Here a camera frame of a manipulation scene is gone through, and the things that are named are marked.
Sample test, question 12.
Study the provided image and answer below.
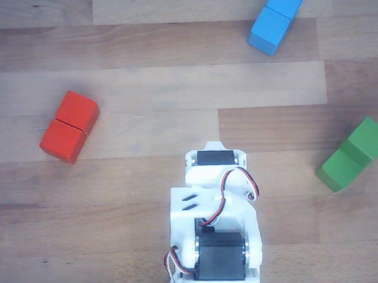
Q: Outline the small green wooden cube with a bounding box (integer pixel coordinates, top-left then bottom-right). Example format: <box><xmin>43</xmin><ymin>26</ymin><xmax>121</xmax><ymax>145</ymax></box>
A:
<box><xmin>346</xmin><ymin>116</ymin><xmax>378</xmax><ymax>165</ymax></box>

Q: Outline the red wooden block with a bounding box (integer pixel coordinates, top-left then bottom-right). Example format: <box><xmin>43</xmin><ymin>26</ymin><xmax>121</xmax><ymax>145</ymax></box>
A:
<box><xmin>36</xmin><ymin>89</ymin><xmax>103</xmax><ymax>167</ymax></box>

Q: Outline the blue wooden block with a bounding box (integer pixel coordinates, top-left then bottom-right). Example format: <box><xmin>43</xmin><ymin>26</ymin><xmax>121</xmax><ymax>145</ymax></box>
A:
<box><xmin>245</xmin><ymin>0</ymin><xmax>310</xmax><ymax>58</ymax></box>

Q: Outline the green wooden block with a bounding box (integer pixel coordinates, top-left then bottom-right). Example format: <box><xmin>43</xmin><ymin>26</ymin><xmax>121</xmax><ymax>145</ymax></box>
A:
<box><xmin>313</xmin><ymin>137</ymin><xmax>378</xmax><ymax>194</ymax></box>

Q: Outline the short red black servo cable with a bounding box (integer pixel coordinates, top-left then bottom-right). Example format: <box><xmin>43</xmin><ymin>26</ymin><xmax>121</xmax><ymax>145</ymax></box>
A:
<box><xmin>196</xmin><ymin>165</ymin><xmax>261</xmax><ymax>228</ymax></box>

